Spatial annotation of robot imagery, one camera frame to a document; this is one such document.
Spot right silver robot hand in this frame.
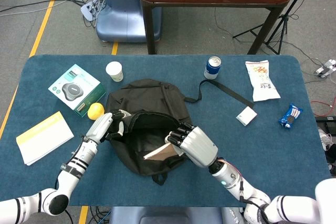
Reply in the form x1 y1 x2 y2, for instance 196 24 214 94
164 123 219 168

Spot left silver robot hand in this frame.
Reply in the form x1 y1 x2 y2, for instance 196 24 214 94
85 109 133 145

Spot brown spiral notebook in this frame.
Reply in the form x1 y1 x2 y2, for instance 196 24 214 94
143 142 184 162

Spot black backpack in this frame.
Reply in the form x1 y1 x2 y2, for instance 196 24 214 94
104 78 255 186

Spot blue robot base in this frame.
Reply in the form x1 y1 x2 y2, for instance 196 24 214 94
96 0 162 43

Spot yellow white booklet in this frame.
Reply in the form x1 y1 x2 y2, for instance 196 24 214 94
16 111 75 166

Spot white snack bag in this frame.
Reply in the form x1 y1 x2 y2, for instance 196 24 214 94
245 60 281 102

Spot yellow pear toy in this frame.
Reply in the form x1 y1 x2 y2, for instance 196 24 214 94
87 102 106 121

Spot speakerphone product box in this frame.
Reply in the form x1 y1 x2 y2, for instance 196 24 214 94
48 63 107 118

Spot small white box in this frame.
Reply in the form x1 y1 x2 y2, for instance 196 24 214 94
235 106 258 126

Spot white paper cup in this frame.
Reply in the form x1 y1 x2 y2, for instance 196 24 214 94
105 61 124 82

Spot blue table mat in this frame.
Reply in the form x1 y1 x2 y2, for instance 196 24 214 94
0 55 332 208

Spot grey blue robot torso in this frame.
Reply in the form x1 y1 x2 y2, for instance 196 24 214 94
109 206 247 224

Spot blue soda can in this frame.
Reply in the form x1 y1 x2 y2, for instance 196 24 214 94
204 56 222 80

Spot blue cookie pack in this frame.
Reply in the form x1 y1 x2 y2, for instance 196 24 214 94
278 103 303 129

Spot white power strip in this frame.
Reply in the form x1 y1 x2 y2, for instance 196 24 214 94
80 1 100 22
314 60 336 78

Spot black flat device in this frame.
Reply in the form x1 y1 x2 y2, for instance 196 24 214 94
314 115 336 130

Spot black tripod stand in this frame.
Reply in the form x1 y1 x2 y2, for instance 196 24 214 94
232 0 318 56

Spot red cable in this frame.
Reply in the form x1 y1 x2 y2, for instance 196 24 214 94
311 100 336 117

